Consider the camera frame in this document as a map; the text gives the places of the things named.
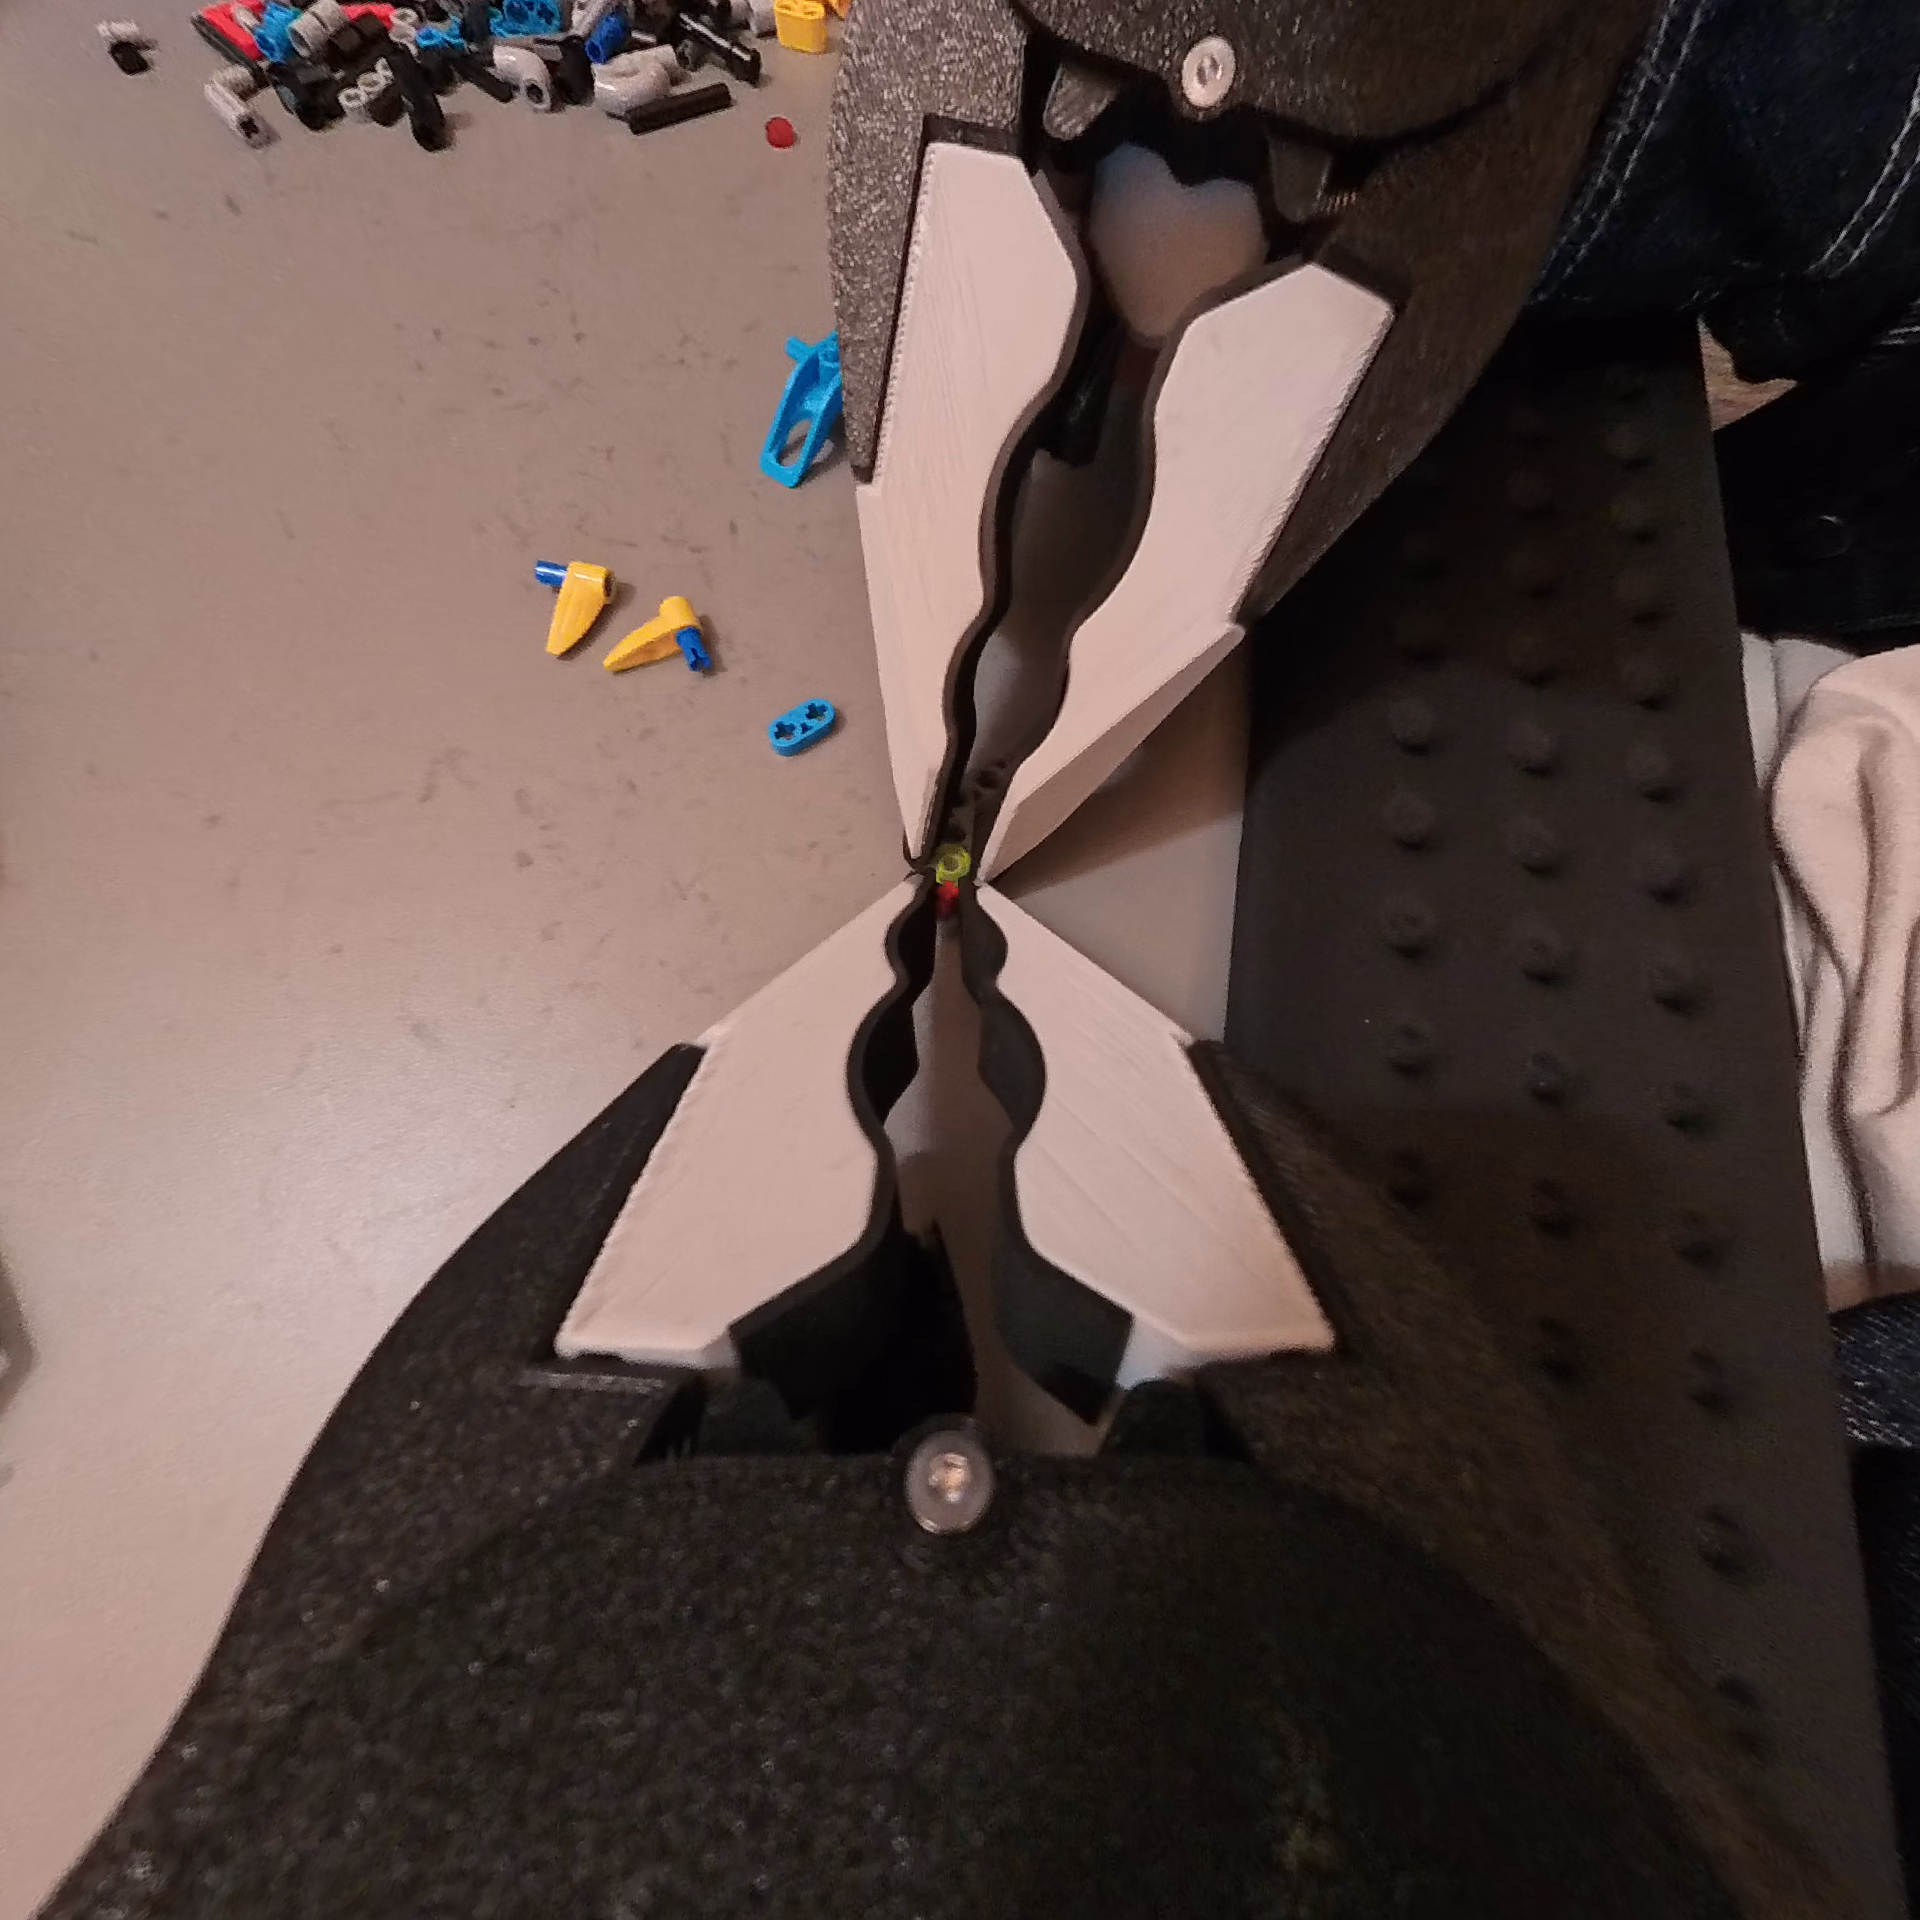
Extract white shirt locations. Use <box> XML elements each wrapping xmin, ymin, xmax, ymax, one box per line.
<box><xmin>1740</xmin><ymin>638</ymin><xmax>1920</xmax><ymax>1316</ymax></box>

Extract pile of small building bricks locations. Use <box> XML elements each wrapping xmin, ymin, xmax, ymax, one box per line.
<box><xmin>193</xmin><ymin>0</ymin><xmax>846</xmax><ymax>155</ymax></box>

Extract black studded plate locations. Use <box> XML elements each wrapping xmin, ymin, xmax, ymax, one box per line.
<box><xmin>1223</xmin><ymin>335</ymin><xmax>1907</xmax><ymax>1920</ymax></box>

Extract light blue brick separator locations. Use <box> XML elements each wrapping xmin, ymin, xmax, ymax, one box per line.
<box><xmin>757</xmin><ymin>331</ymin><xmax>846</xmax><ymax>491</ymax></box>

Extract person's right forearm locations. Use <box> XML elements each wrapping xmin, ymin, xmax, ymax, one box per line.
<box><xmin>1531</xmin><ymin>0</ymin><xmax>1920</xmax><ymax>391</ymax></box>

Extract person in dark jacket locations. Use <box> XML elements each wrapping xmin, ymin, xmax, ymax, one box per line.
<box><xmin>1711</xmin><ymin>335</ymin><xmax>1920</xmax><ymax>648</ymax></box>

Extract grey beam with red pin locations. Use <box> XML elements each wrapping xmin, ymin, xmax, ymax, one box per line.
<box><xmin>934</xmin><ymin>762</ymin><xmax>1011</xmax><ymax>920</ymax></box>

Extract yellow claw piece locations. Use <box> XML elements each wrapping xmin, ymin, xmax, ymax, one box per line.
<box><xmin>536</xmin><ymin>559</ymin><xmax>621</xmax><ymax>661</ymax></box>
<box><xmin>602</xmin><ymin>597</ymin><xmax>717</xmax><ymax>674</ymax></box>

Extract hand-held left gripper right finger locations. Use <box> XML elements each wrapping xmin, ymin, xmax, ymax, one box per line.
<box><xmin>957</xmin><ymin>882</ymin><xmax>1340</xmax><ymax>1424</ymax></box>

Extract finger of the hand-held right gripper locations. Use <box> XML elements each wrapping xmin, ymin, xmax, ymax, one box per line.
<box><xmin>980</xmin><ymin>253</ymin><xmax>1401</xmax><ymax>870</ymax></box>
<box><xmin>860</xmin><ymin>141</ymin><xmax>1094</xmax><ymax>870</ymax></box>

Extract blue jeans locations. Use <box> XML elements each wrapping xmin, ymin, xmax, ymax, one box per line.
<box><xmin>1820</xmin><ymin>1298</ymin><xmax>1920</xmax><ymax>1449</ymax></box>

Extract grey desk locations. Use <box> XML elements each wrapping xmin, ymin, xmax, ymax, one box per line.
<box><xmin>0</xmin><ymin>0</ymin><xmax>1248</xmax><ymax>1920</ymax></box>

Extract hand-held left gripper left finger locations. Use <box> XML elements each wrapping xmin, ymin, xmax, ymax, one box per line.
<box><xmin>555</xmin><ymin>876</ymin><xmax>926</xmax><ymax>1371</ymax></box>

